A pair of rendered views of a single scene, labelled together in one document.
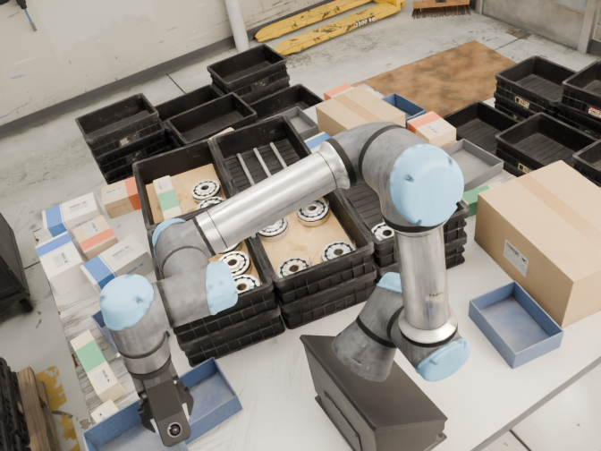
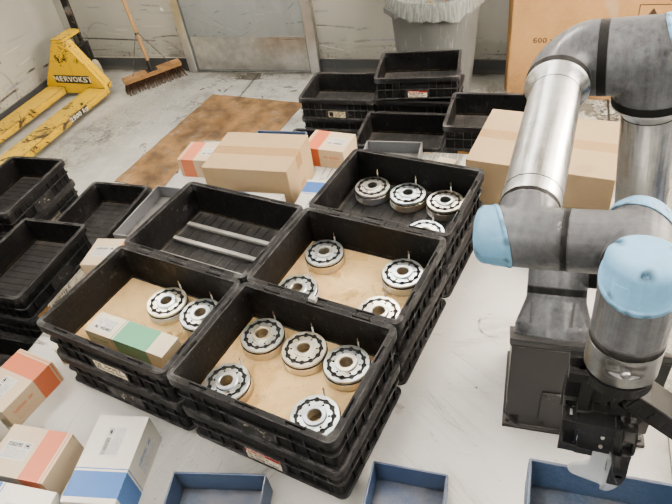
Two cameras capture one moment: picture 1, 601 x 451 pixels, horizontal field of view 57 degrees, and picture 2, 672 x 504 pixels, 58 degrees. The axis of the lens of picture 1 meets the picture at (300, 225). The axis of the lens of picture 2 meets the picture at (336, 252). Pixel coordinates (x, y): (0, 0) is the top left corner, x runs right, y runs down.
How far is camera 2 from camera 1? 90 cm
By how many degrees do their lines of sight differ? 33
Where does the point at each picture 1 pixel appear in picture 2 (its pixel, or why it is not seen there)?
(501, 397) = not seen: hidden behind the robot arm
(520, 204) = (508, 150)
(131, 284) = (641, 244)
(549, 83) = (342, 93)
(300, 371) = (458, 414)
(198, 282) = (658, 217)
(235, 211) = (554, 156)
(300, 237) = (337, 286)
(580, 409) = not seen: hidden behind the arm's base
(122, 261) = (125, 451)
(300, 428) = (521, 460)
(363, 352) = (573, 316)
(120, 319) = not seen: outside the picture
